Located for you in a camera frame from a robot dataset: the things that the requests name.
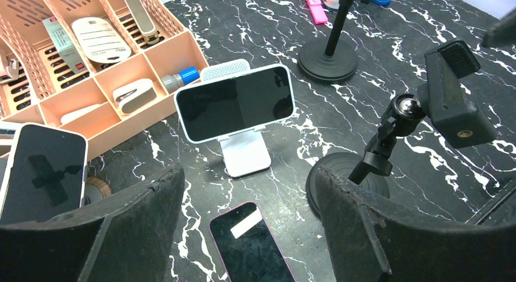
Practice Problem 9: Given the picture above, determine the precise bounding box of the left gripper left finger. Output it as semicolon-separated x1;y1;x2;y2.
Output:
1;164;185;281

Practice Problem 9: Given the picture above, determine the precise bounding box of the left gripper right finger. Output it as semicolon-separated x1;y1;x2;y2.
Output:
315;167;515;281

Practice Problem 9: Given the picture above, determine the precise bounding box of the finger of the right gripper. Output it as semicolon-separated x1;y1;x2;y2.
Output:
481;9;516;48

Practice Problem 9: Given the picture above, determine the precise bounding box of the black round-base phone stand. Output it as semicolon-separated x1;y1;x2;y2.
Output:
305;38;497;218

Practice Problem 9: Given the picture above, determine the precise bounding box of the magenta-edged black smartphone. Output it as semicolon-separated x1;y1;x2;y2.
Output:
209;202;296;282

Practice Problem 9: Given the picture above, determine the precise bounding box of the white folding phone stand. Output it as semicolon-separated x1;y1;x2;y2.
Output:
200;58;271;178

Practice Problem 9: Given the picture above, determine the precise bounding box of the black tall phone stand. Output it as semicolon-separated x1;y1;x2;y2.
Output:
297;0;358;85

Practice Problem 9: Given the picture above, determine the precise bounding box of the pink-cased left smartphone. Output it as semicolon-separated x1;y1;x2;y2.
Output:
1;123;88;225

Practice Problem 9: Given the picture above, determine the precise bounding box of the white stapler in organizer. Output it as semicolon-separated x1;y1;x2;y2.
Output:
113;78;157;115

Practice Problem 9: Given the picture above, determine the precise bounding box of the blue-edged smartphone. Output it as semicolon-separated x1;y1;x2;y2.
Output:
174;63;295;144

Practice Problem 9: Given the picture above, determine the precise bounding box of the grey bottle blue cap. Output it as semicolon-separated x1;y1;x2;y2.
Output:
161;66;200;94

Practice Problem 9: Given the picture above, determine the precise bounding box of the orange plastic file organizer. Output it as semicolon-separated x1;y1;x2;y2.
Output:
1;0;208;158

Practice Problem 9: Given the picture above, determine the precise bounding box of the pink highlighter marker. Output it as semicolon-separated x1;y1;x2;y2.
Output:
305;0;328;24

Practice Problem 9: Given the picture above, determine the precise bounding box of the white oval label tag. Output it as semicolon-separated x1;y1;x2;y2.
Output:
71;16;132;64

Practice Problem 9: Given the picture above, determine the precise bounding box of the green white small box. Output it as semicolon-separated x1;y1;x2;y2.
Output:
42;16;86;73

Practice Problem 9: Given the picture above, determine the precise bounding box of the beige long stapler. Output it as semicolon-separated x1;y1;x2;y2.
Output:
124;0;159;45

